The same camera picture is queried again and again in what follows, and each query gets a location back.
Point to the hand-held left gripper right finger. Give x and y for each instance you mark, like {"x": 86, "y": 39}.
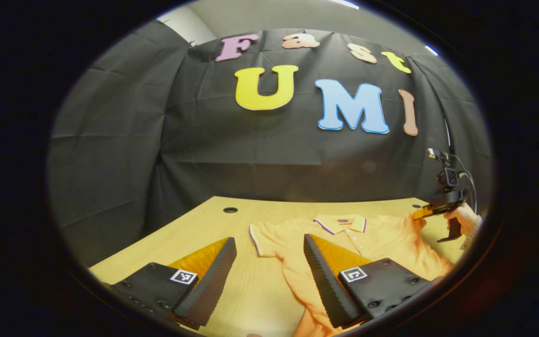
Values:
{"x": 325, "y": 285}

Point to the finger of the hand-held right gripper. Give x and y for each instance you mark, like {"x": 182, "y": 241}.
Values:
{"x": 423, "y": 212}

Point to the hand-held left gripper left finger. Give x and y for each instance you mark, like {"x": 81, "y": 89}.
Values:
{"x": 211, "y": 285}

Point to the orange T-shirt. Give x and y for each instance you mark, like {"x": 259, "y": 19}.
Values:
{"x": 391, "y": 243}

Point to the black backdrop cloth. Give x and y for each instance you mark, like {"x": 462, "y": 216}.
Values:
{"x": 204, "y": 140}

